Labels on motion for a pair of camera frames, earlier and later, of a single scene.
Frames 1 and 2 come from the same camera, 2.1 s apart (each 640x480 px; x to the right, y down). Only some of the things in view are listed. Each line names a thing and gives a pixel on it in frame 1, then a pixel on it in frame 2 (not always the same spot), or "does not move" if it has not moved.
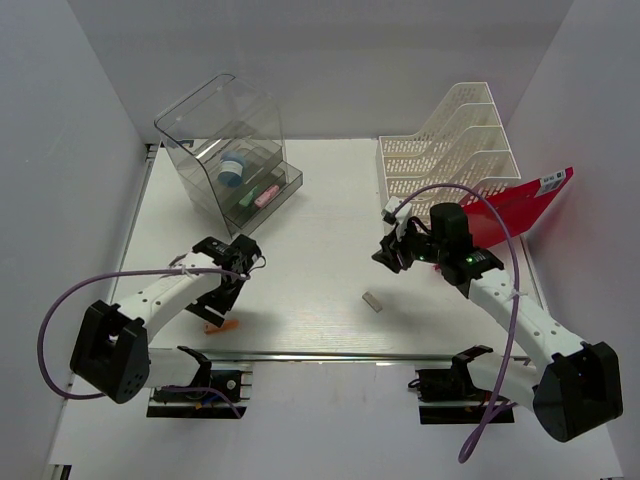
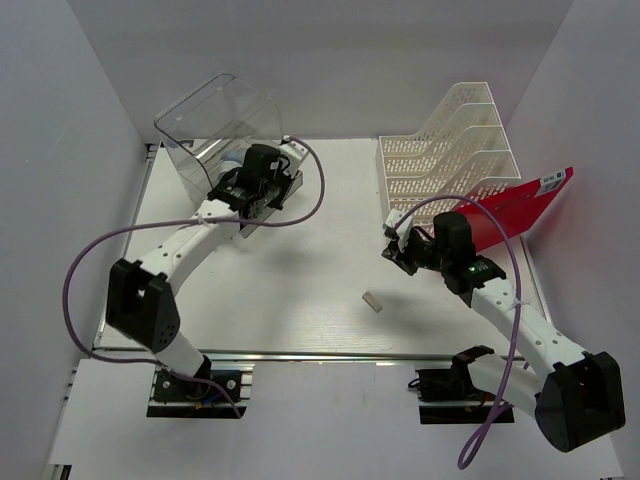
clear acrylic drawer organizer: (226, 143) does not move
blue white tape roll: (232, 166) does not move
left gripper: (199, 308) to (287, 182)
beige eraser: (372, 301) does not move
